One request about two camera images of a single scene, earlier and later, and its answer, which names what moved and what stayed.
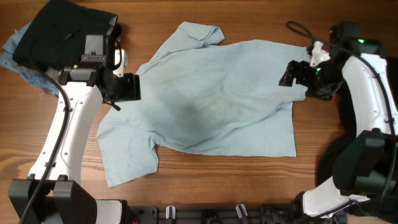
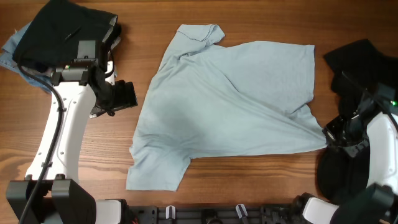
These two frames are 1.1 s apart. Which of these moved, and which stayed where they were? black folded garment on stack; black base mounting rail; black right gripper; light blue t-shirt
Moved: light blue t-shirt; black right gripper
Stayed: black folded garment on stack; black base mounting rail
